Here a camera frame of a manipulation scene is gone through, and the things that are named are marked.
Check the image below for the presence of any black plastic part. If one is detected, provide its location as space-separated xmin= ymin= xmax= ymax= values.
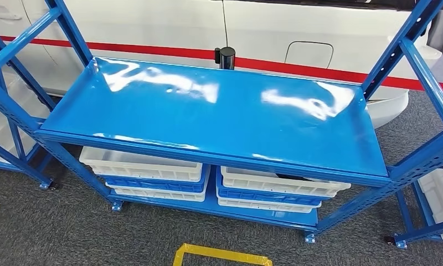
xmin=274 ymin=172 xmax=310 ymax=181

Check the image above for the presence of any red barrier belt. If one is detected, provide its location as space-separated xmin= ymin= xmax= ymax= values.
xmin=234 ymin=57 xmax=443 ymax=95
xmin=0 ymin=35 xmax=217 ymax=62

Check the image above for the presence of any white car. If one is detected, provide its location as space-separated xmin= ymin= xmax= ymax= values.
xmin=0 ymin=0 xmax=442 ymax=129

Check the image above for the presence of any black barrier post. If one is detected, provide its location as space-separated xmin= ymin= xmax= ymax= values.
xmin=214 ymin=47 xmax=237 ymax=70

